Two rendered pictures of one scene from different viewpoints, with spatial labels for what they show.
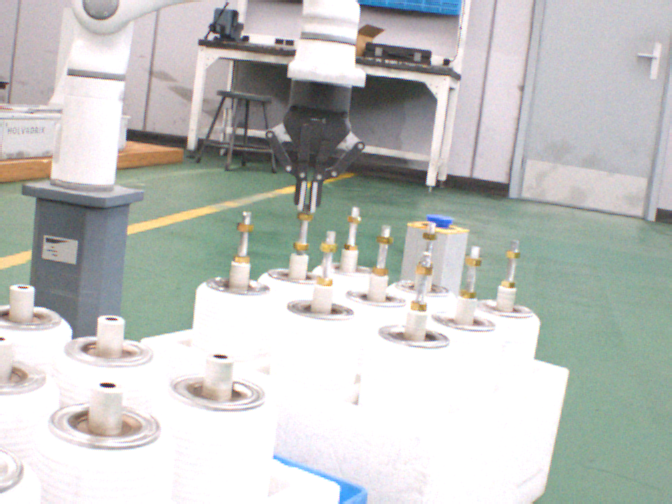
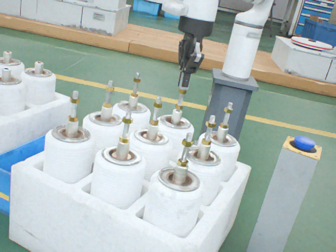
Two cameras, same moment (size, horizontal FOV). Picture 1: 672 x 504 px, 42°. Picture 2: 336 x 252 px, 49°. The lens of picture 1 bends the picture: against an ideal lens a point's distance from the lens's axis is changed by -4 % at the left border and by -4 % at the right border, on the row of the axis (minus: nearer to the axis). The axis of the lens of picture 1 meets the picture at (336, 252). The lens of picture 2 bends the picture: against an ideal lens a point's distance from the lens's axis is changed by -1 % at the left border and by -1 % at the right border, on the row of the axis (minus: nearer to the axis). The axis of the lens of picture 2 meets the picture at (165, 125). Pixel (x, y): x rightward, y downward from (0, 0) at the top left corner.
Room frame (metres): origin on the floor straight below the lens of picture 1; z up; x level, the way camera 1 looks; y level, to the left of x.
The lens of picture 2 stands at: (0.97, -0.77, 0.58)
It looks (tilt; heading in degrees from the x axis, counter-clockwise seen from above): 22 degrees down; 79
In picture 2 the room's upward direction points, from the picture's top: 12 degrees clockwise
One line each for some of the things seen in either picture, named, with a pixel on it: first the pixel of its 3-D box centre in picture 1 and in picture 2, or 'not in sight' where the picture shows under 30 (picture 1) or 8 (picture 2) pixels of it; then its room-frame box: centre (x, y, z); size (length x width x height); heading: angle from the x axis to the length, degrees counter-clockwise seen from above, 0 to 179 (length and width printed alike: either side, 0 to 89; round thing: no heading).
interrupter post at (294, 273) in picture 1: (298, 267); (176, 117); (1.14, 0.04, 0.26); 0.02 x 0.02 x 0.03
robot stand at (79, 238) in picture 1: (76, 280); (223, 118); (1.39, 0.40, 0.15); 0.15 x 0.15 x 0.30; 78
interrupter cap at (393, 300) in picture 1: (375, 299); (151, 136); (1.08, -0.06, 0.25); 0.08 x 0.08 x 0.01
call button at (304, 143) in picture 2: (439, 223); (303, 144); (1.36, -0.15, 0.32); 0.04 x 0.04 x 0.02
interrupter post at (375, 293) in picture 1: (377, 289); (152, 131); (1.08, -0.06, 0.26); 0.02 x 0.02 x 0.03
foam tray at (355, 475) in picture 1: (357, 424); (138, 200); (1.08, -0.06, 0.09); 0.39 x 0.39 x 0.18; 57
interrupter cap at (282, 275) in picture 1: (296, 277); (175, 122); (1.14, 0.05, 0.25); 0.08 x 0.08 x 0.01
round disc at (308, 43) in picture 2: not in sight; (311, 43); (2.45, 1.92, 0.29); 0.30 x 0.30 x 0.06
